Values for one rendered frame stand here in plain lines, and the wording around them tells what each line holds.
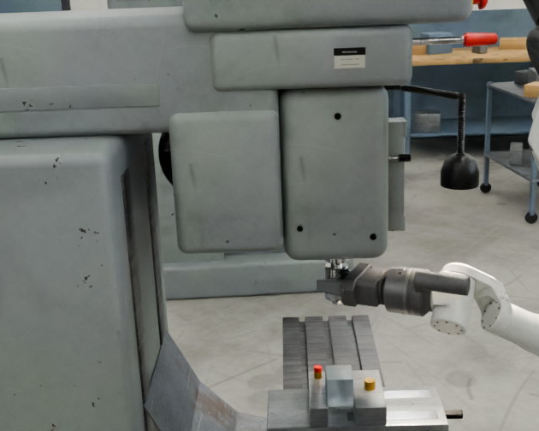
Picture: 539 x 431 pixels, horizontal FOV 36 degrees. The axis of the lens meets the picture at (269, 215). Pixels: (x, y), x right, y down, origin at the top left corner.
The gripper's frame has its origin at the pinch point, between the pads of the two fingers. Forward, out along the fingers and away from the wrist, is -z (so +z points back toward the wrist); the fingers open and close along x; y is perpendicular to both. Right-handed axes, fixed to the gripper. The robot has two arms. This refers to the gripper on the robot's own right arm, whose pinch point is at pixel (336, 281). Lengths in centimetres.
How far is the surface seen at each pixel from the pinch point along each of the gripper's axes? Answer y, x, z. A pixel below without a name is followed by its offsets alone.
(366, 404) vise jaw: 21.9, 6.6, 8.1
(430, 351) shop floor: 123, -213, -38
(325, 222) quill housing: -15.4, 10.1, 2.2
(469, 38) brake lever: -47, 1, 25
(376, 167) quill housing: -25.2, 6.3, 10.3
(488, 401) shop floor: 123, -177, -3
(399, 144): -27.3, -3.1, 11.7
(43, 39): -50, 30, -39
